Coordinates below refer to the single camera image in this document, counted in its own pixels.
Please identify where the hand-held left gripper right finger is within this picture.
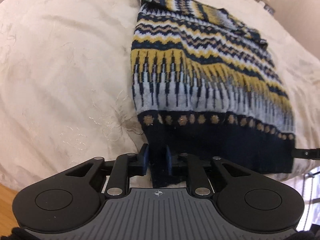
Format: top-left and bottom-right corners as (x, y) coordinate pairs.
(164, 146), (252, 197)

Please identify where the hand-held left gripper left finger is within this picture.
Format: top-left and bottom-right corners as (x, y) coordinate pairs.
(66, 144), (150, 197)

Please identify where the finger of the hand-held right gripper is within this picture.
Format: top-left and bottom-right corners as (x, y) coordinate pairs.
(291, 148), (320, 160)

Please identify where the navy yellow patterned knit sweater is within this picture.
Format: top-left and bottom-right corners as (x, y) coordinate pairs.
(130, 0), (297, 189)

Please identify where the white bed cover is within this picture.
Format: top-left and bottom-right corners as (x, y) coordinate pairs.
(0, 0), (320, 193)

